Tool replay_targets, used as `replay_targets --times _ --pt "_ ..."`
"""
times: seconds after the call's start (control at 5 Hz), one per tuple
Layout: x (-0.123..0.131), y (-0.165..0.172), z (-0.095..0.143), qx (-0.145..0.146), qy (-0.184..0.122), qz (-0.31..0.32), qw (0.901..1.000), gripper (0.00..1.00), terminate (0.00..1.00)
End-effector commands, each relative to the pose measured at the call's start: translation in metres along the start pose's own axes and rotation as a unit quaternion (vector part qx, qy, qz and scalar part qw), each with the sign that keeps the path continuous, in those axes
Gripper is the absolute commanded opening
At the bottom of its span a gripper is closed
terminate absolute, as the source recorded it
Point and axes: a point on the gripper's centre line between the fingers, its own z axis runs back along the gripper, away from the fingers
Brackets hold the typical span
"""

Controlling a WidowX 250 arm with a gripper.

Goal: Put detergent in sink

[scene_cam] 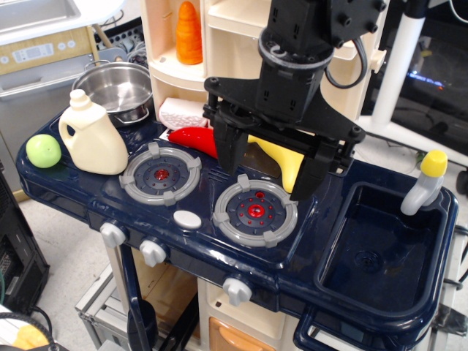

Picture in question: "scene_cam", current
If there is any left grey stove burner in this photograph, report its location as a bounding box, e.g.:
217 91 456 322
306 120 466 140
119 142 202 207

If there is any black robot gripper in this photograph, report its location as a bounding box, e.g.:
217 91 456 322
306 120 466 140
204 37 365 201

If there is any grey faucet yellow cap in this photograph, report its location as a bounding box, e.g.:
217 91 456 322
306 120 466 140
400 150 448 216

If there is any black computer case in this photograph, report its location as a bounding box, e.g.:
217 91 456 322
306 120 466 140
1 176 50 314

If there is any grey stove burner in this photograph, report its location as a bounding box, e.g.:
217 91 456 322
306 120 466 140
212 174 298 248
119 142 202 207

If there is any dark blue oven door handle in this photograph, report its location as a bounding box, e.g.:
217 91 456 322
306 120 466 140
120 244 158 351

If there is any orange drawer front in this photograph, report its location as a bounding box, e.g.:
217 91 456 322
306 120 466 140
208 317 278 351

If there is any right grey stove knob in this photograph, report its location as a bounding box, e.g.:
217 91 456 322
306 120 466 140
222 278 252 306

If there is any yellow toy banana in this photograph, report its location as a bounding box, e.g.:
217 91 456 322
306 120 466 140
248 135 304 194

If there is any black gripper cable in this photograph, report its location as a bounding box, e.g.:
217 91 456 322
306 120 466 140
325 36 369 89

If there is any dark blue toy sink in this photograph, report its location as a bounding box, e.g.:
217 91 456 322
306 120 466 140
315 182 455 319

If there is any yellow object bottom left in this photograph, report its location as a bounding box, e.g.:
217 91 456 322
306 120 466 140
12 325 49 350

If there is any grey appliance with panel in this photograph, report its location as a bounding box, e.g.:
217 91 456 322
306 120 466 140
1 1 124 192

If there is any grey stove knob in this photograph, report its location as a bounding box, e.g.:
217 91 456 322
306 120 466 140
222 278 252 306
99 222 126 249
140 240 167 268

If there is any cream detergent bottle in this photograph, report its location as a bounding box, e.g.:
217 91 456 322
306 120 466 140
58 89 128 175

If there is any orange toy carrot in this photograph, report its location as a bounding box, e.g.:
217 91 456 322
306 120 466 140
175 1 203 65

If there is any dark blue kitchen countertop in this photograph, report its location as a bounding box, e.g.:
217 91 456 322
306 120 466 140
16 119 458 344

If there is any white oval button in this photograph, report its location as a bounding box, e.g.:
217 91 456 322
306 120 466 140
173 210 202 230

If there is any right grey stove burner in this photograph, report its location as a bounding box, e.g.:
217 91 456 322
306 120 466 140
212 174 298 248

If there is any left grey stove knob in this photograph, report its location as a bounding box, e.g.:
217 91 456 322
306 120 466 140
99 222 126 249

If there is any green toy apple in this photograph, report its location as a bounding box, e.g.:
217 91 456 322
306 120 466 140
26 134 61 168

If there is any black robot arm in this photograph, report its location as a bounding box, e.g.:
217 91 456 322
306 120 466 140
204 1 386 201

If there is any stainless steel pot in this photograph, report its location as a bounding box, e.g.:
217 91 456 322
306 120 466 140
72 60 154 128

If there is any middle grey stove knob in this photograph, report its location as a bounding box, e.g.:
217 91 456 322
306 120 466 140
140 240 167 268

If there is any white pole stand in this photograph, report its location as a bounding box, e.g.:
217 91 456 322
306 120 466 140
358 1 467 166

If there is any red toy pepper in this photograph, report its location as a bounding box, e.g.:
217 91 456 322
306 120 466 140
168 127 218 159

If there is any white textured sponge toy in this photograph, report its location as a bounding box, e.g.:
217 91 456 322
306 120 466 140
158 97 208 130

